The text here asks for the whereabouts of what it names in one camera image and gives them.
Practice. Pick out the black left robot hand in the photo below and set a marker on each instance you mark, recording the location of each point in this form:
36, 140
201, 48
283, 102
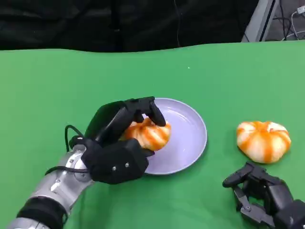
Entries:
104, 121

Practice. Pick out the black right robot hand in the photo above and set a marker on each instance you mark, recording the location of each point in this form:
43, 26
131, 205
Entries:
271, 190

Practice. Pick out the orange and white bread roll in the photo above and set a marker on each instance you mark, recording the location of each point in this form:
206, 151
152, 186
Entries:
152, 136
262, 143

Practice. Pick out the green table cloth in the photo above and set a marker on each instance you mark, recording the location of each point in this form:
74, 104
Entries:
47, 83

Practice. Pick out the lilac plate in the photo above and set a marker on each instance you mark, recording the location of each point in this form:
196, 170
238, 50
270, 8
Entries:
186, 143

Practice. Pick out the black backdrop cloth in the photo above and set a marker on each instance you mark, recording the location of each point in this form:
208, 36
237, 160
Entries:
71, 23

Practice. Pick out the grey metal frame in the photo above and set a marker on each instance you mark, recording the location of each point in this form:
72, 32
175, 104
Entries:
258, 23

